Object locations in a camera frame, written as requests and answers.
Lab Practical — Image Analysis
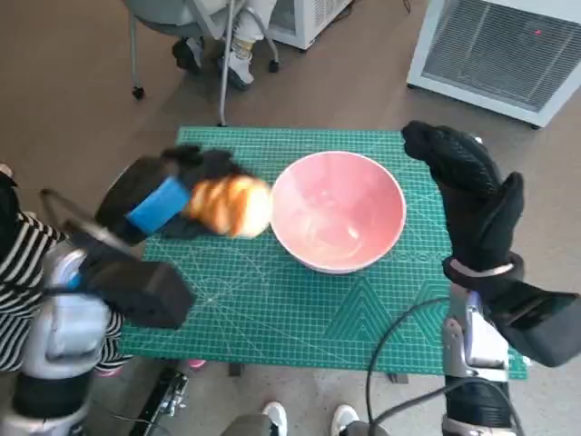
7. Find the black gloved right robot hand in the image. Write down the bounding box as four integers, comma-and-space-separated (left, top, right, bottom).
401, 120, 526, 273

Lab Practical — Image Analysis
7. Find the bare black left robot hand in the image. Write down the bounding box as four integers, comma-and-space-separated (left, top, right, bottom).
94, 144, 255, 247

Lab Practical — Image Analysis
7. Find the oblong striped toy bread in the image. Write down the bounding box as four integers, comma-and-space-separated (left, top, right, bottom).
186, 174, 273, 240

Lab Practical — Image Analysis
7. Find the pink bowl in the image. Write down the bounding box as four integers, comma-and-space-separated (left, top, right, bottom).
271, 152, 408, 273

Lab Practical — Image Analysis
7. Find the person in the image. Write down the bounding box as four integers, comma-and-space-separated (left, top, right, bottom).
222, 401, 378, 436
172, 0, 278, 92
0, 163, 133, 378

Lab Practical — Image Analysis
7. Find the large white mesh cabinet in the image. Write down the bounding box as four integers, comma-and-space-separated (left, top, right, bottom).
406, 0, 581, 130

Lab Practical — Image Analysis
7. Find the green cutting mat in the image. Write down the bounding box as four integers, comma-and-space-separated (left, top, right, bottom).
118, 125, 531, 382

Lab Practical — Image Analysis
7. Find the black metal stand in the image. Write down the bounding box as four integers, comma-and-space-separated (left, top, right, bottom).
129, 367, 190, 436

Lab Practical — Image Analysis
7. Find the grey office chair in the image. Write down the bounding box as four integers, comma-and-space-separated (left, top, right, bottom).
124, 0, 281, 101

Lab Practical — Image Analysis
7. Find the small white cabinet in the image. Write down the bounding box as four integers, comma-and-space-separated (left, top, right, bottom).
267, 0, 355, 51

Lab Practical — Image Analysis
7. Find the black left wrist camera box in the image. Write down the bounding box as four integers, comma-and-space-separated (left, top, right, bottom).
84, 253, 197, 331

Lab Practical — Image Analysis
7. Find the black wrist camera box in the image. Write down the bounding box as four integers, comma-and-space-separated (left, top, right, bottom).
483, 279, 581, 368
84, 253, 197, 331

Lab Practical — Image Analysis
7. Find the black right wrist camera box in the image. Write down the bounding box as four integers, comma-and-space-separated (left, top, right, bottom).
483, 279, 581, 368

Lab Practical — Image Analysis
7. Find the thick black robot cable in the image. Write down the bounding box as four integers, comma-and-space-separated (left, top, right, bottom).
371, 379, 523, 436

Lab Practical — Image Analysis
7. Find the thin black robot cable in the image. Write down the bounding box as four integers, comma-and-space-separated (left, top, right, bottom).
365, 297, 450, 436

